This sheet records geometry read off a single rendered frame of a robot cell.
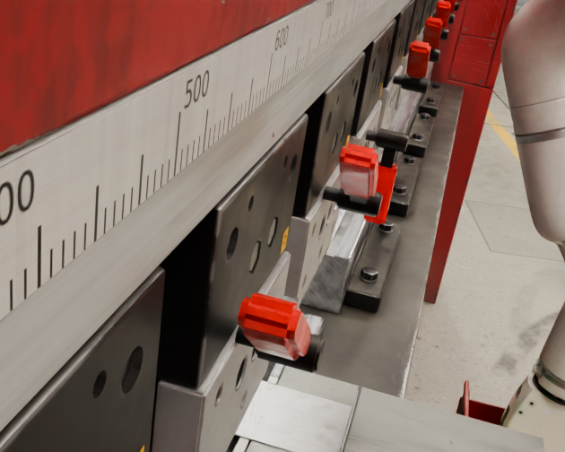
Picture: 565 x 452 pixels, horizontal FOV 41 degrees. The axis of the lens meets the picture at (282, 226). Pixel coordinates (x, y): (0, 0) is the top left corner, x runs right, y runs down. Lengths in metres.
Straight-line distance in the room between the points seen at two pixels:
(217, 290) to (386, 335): 0.81
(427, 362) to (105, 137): 2.55
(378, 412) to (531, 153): 0.38
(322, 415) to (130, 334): 0.52
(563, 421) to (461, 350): 1.77
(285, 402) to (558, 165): 0.44
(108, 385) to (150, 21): 0.10
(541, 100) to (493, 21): 1.79
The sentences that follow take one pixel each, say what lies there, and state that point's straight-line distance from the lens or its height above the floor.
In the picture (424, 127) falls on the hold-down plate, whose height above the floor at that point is 0.90.
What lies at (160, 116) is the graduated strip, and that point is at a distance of 0.21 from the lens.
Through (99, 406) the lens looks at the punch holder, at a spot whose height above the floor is 1.32.
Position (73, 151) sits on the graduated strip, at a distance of 0.17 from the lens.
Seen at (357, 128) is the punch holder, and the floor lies 1.26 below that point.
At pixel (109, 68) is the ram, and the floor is 1.41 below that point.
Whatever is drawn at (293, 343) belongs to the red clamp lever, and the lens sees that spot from 0.29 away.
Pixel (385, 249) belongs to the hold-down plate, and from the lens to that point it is 1.29.
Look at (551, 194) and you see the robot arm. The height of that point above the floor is 1.16.
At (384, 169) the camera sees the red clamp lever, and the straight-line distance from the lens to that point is 0.74.
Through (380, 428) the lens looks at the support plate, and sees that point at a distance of 0.74.
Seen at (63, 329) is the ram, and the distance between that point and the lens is 0.19.
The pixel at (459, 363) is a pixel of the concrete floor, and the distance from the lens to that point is 2.75.
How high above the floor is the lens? 1.46
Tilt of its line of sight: 25 degrees down
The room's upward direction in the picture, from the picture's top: 9 degrees clockwise
